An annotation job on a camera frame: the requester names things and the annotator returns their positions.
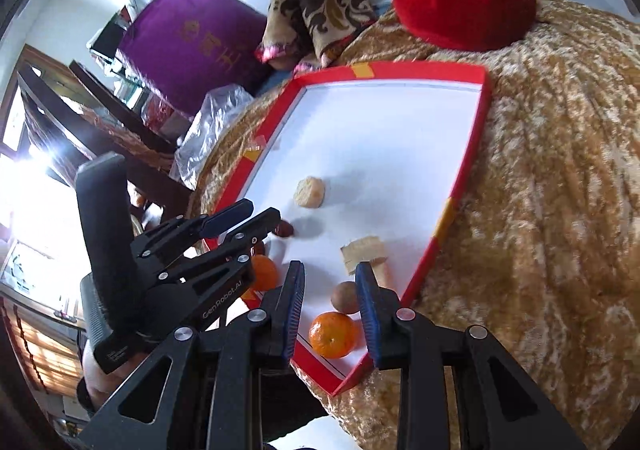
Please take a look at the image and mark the brown patterned cloth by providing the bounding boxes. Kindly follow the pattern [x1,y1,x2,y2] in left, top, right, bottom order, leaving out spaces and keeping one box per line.
[255,0,379,69]

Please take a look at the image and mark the clear plastic bag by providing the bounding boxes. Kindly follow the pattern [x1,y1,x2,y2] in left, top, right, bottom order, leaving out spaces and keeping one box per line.
[172,84,257,191]

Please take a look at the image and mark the dark wooden furniture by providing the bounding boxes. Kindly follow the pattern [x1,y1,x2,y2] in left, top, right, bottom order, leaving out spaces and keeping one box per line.
[17,44,193,211]

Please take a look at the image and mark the red gift box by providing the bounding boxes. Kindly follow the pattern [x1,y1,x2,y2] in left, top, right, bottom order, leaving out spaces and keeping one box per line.
[141,92,188,137]

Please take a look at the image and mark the orange tangerine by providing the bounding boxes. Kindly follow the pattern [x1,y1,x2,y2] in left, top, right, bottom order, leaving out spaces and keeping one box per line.
[247,255,279,293]
[308,311,360,360]

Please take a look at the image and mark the golden brown velvet blanket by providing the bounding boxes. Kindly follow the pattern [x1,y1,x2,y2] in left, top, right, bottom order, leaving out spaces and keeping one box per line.
[187,0,640,450]

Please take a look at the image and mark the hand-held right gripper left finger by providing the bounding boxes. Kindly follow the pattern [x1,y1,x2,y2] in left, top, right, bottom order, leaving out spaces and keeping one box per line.
[77,260,307,450]

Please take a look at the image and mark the brown longan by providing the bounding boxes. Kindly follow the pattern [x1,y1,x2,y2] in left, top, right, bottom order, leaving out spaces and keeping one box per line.
[330,281,361,315]

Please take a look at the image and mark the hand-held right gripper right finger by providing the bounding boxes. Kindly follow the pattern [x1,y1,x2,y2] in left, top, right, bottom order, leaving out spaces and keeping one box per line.
[354,261,588,450]

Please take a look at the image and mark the red-rimmed white tray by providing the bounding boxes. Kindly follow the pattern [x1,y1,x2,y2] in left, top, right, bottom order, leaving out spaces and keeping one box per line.
[202,62,490,397]

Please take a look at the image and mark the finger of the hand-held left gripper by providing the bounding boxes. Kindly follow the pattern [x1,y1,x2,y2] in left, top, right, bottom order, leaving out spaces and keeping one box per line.
[131,199,255,261]
[150,207,282,285]

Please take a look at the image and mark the purple velvet cover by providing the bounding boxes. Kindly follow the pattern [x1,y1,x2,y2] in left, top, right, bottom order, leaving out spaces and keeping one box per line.
[117,0,273,105]

